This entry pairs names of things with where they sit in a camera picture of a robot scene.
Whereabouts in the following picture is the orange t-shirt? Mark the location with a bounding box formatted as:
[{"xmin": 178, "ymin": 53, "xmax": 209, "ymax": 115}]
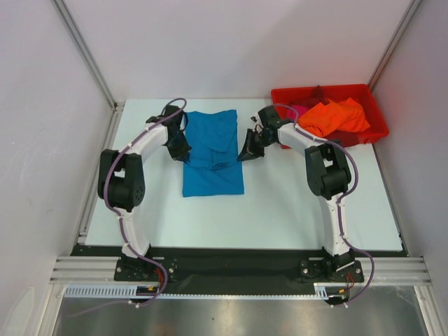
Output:
[{"xmin": 298, "ymin": 98, "xmax": 370, "ymax": 138}]

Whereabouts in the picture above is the aluminium frame post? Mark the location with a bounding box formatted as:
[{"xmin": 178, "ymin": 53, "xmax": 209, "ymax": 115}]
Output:
[
  {"xmin": 50, "ymin": 0, "xmax": 117, "ymax": 111},
  {"xmin": 367, "ymin": 0, "xmax": 425, "ymax": 92}
]

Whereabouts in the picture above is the dark red t-shirt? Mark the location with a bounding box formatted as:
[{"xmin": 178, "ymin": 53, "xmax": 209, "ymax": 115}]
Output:
[{"xmin": 298, "ymin": 85, "xmax": 358, "ymax": 146}]

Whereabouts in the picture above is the white slotted cable duct left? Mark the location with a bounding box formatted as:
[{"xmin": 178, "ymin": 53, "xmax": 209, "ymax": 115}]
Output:
[{"xmin": 64, "ymin": 284, "xmax": 159, "ymax": 299}]

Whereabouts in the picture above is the aluminium side rail left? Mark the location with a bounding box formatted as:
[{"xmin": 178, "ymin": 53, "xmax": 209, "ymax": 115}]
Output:
[{"xmin": 48, "ymin": 101, "xmax": 126, "ymax": 284}]

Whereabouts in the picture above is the white slotted cable duct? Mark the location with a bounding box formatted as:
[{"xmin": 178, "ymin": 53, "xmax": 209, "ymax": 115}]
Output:
[
  {"xmin": 64, "ymin": 284, "xmax": 159, "ymax": 299},
  {"xmin": 314, "ymin": 282, "xmax": 365, "ymax": 299}
]

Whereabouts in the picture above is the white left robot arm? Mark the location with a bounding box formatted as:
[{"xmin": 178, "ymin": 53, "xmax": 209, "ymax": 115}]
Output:
[{"xmin": 97, "ymin": 98, "xmax": 191, "ymax": 282}]

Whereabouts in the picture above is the white slotted cable duct right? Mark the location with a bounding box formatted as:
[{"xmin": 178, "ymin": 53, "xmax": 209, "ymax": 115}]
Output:
[{"xmin": 314, "ymin": 282, "xmax": 365, "ymax": 299}]

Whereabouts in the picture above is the aluminium frame post right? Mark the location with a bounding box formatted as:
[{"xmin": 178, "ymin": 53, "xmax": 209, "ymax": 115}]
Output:
[{"xmin": 367, "ymin": 0, "xmax": 425, "ymax": 92}]

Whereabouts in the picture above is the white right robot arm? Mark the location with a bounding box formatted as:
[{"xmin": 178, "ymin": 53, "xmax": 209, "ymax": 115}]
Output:
[{"xmin": 237, "ymin": 105, "xmax": 358, "ymax": 282}]

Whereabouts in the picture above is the aluminium frame post left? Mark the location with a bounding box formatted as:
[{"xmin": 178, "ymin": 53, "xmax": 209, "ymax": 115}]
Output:
[{"xmin": 50, "ymin": 0, "xmax": 117, "ymax": 111}]

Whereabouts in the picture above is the blue polo t-shirt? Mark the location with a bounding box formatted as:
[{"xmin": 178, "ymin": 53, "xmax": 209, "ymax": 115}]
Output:
[{"xmin": 182, "ymin": 109, "xmax": 244, "ymax": 197}]

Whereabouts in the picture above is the red plastic bin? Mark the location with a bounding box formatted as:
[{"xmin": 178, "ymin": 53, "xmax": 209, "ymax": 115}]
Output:
[{"xmin": 271, "ymin": 84, "xmax": 389, "ymax": 147}]

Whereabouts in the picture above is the pink t-shirt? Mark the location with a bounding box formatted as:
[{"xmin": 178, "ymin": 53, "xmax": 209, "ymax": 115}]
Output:
[{"xmin": 286, "ymin": 105, "xmax": 309, "ymax": 120}]

